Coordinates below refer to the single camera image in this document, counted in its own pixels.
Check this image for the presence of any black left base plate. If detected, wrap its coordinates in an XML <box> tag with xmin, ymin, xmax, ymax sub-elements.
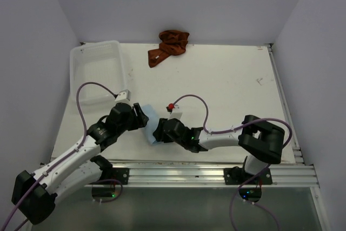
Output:
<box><xmin>93</xmin><ymin>167</ymin><xmax>130</xmax><ymax>185</ymax></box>

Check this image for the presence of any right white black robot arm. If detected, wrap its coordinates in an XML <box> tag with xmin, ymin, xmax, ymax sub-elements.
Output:
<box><xmin>152</xmin><ymin>115</ymin><xmax>285</xmax><ymax>184</ymax></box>

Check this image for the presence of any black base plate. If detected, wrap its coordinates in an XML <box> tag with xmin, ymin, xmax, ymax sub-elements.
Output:
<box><xmin>93</xmin><ymin>167</ymin><xmax>130</xmax><ymax>185</ymax></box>
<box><xmin>223</xmin><ymin>166</ymin><xmax>273</xmax><ymax>185</ymax></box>

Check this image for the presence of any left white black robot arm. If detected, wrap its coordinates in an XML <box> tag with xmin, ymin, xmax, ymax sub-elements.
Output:
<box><xmin>11</xmin><ymin>103</ymin><xmax>149</xmax><ymax>225</ymax></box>

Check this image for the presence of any aluminium right side rail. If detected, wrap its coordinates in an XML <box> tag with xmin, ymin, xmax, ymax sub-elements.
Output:
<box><xmin>265</xmin><ymin>43</ymin><xmax>305</xmax><ymax>165</ymax></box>

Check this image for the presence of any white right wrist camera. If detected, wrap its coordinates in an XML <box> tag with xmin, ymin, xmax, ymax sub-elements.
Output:
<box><xmin>167</xmin><ymin>103</ymin><xmax>183</xmax><ymax>120</ymax></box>

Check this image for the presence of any light blue towel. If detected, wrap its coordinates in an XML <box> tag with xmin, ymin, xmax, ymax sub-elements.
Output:
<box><xmin>142</xmin><ymin>104</ymin><xmax>160</xmax><ymax>145</ymax></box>

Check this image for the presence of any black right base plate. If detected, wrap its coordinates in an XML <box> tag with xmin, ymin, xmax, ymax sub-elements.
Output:
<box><xmin>223</xmin><ymin>166</ymin><xmax>273</xmax><ymax>185</ymax></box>

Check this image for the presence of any aluminium front rail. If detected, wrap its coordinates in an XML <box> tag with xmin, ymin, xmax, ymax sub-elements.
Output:
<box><xmin>112</xmin><ymin>160</ymin><xmax>320</xmax><ymax>188</ymax></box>

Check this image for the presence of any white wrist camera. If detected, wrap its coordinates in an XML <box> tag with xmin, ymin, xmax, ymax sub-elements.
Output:
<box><xmin>167</xmin><ymin>103</ymin><xmax>183</xmax><ymax>120</ymax></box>
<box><xmin>115</xmin><ymin>89</ymin><xmax>131</xmax><ymax>104</ymax></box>

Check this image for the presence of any aluminium rail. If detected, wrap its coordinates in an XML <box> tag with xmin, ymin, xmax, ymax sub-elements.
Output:
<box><xmin>112</xmin><ymin>160</ymin><xmax>320</xmax><ymax>188</ymax></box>
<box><xmin>265</xmin><ymin>43</ymin><xmax>305</xmax><ymax>165</ymax></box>

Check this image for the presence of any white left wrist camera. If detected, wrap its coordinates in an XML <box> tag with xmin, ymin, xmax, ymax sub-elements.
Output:
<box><xmin>115</xmin><ymin>89</ymin><xmax>131</xmax><ymax>104</ymax></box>

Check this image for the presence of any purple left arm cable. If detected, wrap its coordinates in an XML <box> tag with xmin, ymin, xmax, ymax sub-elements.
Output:
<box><xmin>0</xmin><ymin>82</ymin><xmax>122</xmax><ymax>231</ymax></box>

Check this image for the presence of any white perforated plastic basket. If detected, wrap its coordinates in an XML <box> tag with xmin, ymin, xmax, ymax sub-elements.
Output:
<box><xmin>70</xmin><ymin>41</ymin><xmax>129</xmax><ymax>101</ymax></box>

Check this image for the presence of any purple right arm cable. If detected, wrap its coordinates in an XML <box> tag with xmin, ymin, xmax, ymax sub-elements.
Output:
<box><xmin>172</xmin><ymin>94</ymin><xmax>294</xmax><ymax>231</ymax></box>

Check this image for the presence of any brown rust towel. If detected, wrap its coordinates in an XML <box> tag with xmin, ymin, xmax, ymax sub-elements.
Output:
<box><xmin>148</xmin><ymin>30</ymin><xmax>190</xmax><ymax>68</ymax></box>

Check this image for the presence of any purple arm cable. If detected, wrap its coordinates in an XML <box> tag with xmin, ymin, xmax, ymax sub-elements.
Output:
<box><xmin>172</xmin><ymin>94</ymin><xmax>294</xmax><ymax>231</ymax></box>
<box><xmin>0</xmin><ymin>82</ymin><xmax>122</xmax><ymax>231</ymax></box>

